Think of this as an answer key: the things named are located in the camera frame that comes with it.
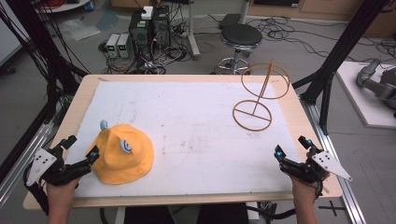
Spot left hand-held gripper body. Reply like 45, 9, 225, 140
25, 146, 93, 188

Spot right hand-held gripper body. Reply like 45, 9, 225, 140
279, 147, 354, 185

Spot yellow bucket hat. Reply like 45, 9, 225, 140
86, 119, 156, 186

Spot person's right hand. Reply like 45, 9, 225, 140
289, 173, 331, 196

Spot person's left hand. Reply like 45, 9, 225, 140
46, 177, 81, 198

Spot black tape cross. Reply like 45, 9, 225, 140
318, 200, 346, 217

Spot wooden hat stand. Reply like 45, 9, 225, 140
232, 59, 291, 133

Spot white platform board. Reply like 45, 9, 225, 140
335, 61, 396, 130

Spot white table mat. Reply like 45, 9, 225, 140
64, 80, 303, 199

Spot grey power supply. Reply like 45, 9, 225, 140
106, 33, 121, 59
117, 33, 132, 59

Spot person's dark trousers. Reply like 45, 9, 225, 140
123, 203, 250, 224

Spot clear plastic sheet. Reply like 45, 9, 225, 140
58, 18, 102, 42

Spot black round stool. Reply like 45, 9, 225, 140
216, 23, 263, 76

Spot black computer tower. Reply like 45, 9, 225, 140
151, 5, 172, 49
128, 9, 154, 62

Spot grey metal stand leg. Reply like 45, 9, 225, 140
186, 0, 202, 61

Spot white box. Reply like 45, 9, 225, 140
140, 6, 154, 21

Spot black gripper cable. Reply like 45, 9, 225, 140
22, 161, 50, 217

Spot aluminium rail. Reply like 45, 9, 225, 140
0, 123, 54, 208
299, 98, 368, 224

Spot black thick cable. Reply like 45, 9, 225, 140
245, 204, 297, 220

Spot black frame post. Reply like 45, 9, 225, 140
291, 0, 391, 135
0, 0, 90, 122

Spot black floor cables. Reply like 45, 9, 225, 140
246, 17, 396, 63

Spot tangle of computer cables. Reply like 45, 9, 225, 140
98, 29, 194, 76

